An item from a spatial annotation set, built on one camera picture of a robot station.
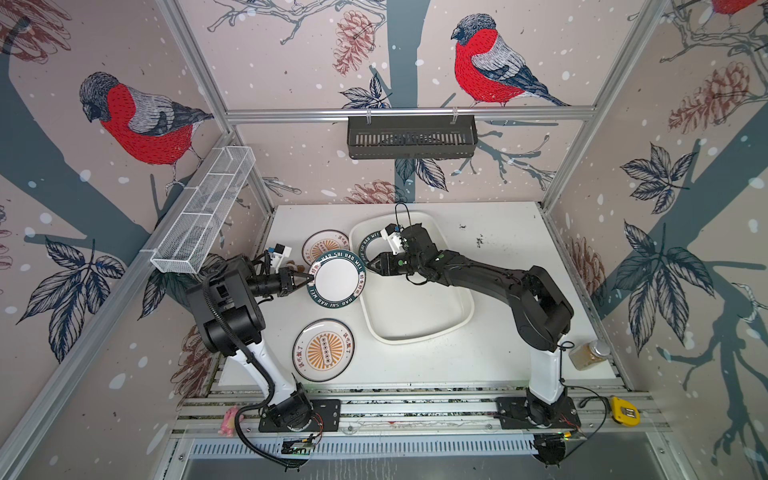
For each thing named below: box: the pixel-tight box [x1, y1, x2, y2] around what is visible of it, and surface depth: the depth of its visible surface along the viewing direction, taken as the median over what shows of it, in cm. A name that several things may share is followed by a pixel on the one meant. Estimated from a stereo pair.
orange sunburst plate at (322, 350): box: [292, 318, 355, 383], surface depth 85 cm
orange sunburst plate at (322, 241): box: [302, 229, 351, 266], surface depth 112 cm
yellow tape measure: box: [611, 396, 641, 427], surface depth 74 cm
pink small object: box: [218, 405, 245, 437], surface depth 72 cm
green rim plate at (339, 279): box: [308, 250, 367, 309], surface depth 88 cm
